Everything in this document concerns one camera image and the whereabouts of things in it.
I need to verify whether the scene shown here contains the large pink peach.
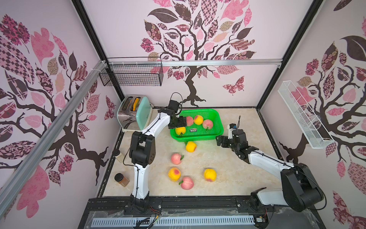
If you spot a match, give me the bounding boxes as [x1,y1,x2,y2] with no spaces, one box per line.
[186,116,194,127]

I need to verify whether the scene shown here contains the yellow peach with red blush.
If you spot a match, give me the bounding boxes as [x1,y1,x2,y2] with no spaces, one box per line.
[193,115,204,126]

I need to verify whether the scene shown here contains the small pink peach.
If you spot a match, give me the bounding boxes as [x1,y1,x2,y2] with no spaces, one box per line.
[202,119,214,130]

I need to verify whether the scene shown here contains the pink peach front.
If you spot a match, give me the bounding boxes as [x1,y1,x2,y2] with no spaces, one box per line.
[179,177,194,190]

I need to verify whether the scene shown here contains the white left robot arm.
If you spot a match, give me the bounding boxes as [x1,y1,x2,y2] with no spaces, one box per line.
[129,108,187,200]

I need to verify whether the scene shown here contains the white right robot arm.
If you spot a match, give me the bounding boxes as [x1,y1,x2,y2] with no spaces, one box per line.
[216,135,327,212]

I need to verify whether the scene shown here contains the green plastic basket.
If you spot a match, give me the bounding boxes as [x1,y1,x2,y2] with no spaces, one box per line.
[170,109,224,142]

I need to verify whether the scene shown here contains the mint green toaster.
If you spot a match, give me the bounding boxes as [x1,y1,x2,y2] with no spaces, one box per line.
[117,95,153,132]

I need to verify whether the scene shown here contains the yellow red peach front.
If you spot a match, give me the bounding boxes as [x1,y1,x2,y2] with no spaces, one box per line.
[168,168,181,182]

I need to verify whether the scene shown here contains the brown spice jar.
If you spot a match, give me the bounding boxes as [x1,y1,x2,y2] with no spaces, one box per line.
[114,173,130,187]

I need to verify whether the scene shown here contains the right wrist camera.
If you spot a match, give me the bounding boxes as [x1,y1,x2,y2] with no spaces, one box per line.
[227,124,238,139]

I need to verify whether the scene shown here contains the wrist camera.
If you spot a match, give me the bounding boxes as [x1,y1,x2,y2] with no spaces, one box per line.
[168,99,181,113]
[227,124,238,139]

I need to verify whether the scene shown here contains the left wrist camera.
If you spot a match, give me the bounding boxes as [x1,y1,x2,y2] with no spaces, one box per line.
[168,99,181,113]

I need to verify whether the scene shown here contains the black wire wall basket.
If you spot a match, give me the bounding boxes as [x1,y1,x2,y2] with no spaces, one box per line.
[99,56,164,86]

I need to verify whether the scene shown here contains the aluminium frame bar back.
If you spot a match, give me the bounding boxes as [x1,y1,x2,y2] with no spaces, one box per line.
[109,58,283,67]

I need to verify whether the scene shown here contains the aluminium frame bar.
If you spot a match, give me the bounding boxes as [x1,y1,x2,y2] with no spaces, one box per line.
[109,58,283,67]
[1,60,107,218]

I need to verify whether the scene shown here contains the white vented cable duct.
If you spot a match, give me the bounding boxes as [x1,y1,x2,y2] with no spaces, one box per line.
[90,215,255,229]

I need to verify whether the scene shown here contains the white wire wall shelf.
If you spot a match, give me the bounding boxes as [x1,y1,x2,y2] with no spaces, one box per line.
[278,81,335,149]

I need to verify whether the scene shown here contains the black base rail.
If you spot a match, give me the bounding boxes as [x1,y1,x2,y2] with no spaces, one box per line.
[78,195,325,229]

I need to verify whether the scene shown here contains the aluminium frame bar left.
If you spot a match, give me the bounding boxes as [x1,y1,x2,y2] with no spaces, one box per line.
[1,60,107,218]

